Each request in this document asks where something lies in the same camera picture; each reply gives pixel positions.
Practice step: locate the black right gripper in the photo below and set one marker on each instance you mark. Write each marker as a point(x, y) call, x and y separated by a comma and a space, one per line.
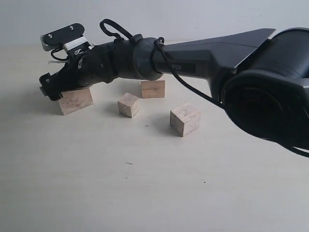
point(85, 67)

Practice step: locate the smallest wooden cube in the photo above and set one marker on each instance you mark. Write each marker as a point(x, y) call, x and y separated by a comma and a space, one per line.
point(129, 105)

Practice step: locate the second largest wooden cube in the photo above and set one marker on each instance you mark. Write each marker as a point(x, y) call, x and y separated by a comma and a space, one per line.
point(153, 89)

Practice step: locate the third largest wooden cube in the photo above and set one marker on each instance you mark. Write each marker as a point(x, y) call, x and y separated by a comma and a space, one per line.
point(184, 119)

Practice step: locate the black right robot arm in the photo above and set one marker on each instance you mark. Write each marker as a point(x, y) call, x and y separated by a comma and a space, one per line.
point(261, 79)

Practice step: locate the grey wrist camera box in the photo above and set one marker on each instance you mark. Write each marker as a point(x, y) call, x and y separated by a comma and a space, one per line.
point(61, 36)

